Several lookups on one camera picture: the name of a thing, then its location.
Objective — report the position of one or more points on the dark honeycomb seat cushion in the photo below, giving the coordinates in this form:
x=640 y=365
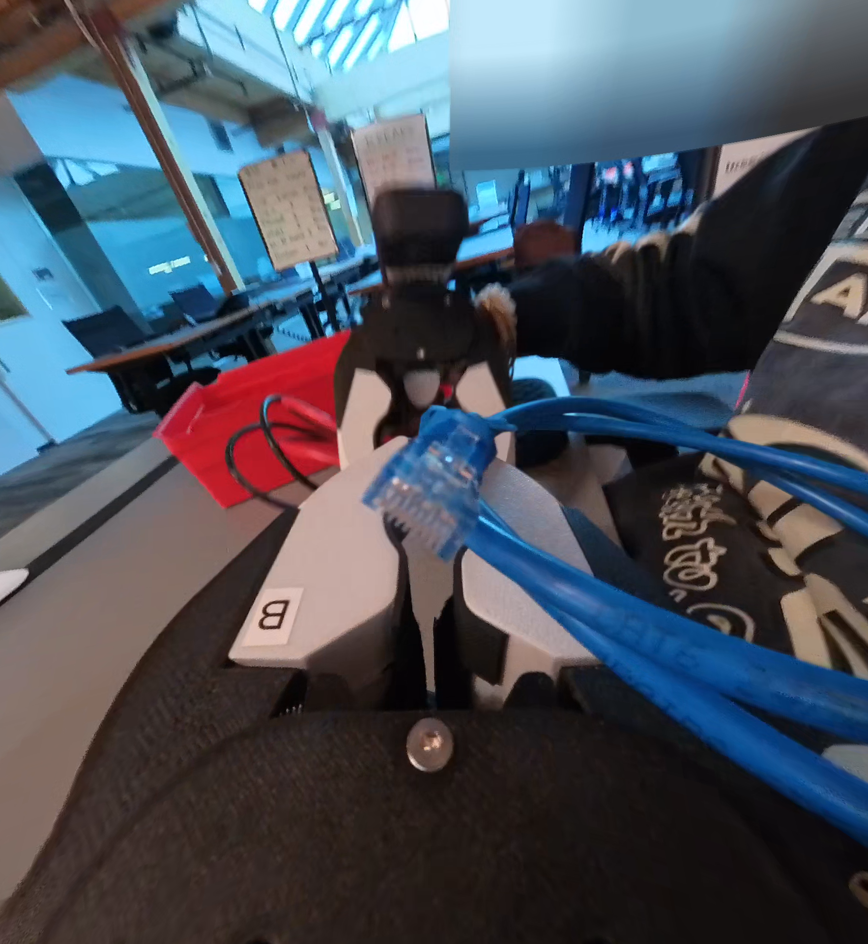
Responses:
x=541 y=435

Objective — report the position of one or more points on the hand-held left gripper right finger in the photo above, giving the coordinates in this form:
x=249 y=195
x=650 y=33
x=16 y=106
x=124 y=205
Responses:
x=530 y=516

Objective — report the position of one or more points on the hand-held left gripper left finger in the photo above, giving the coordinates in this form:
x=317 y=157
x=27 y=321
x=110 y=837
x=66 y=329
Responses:
x=331 y=575

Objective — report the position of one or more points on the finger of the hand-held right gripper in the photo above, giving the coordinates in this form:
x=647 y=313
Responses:
x=360 y=420
x=489 y=391

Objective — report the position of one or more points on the handwritten whiteboard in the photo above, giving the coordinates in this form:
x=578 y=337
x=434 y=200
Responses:
x=393 y=155
x=286 y=210

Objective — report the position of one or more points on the framed black white marker sign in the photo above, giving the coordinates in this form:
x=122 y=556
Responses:
x=758 y=162

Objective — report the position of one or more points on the red plastic bin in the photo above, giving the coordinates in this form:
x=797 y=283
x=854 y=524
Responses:
x=205 y=435

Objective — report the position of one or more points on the long wooden work table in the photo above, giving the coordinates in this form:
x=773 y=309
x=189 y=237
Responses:
x=183 y=343

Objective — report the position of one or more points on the black mesh chair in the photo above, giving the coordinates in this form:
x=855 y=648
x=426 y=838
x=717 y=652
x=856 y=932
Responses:
x=198 y=302
x=109 y=332

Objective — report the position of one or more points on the person's right forearm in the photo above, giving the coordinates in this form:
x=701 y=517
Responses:
x=662 y=310

